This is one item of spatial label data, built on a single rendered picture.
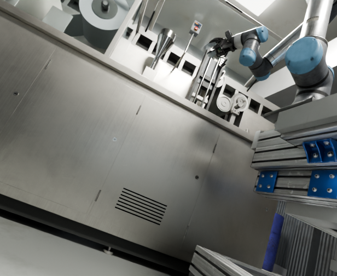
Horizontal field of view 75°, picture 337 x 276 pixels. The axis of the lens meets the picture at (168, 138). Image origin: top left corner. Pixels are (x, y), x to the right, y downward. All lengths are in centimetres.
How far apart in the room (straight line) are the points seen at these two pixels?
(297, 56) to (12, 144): 122
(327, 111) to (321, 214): 36
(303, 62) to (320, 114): 29
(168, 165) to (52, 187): 56
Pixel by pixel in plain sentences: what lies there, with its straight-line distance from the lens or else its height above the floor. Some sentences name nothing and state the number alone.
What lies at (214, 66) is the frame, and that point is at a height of 134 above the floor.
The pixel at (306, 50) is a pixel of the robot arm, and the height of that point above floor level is 98.
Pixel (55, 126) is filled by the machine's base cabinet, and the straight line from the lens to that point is 118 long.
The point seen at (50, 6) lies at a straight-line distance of 152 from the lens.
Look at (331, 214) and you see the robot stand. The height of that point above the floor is 48.
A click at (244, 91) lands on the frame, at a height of 160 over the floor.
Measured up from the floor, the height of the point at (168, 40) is 144.
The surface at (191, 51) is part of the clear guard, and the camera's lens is 222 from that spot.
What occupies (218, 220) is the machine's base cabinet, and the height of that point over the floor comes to 35.
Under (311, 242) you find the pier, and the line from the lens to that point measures 425.
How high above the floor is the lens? 32
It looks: 16 degrees up
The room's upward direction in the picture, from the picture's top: 23 degrees clockwise
